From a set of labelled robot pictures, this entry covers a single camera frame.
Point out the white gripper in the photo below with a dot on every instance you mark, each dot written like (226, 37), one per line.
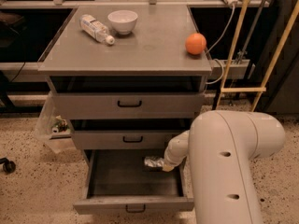
(172, 158)

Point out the crushed silver redbull can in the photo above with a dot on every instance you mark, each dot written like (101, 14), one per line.
(154, 162)

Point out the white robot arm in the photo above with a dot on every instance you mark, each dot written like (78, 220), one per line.
(219, 146)

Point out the grey bottom drawer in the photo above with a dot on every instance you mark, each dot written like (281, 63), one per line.
(119, 181)

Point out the grey drawer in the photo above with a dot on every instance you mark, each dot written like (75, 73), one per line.
(128, 105)
(123, 139)
(119, 181)

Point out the grey middle drawer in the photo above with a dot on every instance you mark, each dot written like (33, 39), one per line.
(123, 139)

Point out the grey drawer cabinet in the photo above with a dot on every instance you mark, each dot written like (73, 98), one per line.
(151, 59)

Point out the grey top drawer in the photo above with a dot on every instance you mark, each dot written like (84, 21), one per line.
(128, 105)

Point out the clear plastic bag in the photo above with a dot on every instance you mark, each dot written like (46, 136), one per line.
(51, 129)

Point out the orange fruit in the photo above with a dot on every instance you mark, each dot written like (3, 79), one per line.
(195, 44)

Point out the white ceramic bowl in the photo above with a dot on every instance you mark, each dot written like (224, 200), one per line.
(123, 21)

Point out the black caster wheel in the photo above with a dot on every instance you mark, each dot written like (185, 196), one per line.
(8, 166)

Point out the clear plastic water bottle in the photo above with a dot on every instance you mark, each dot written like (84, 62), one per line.
(96, 29)

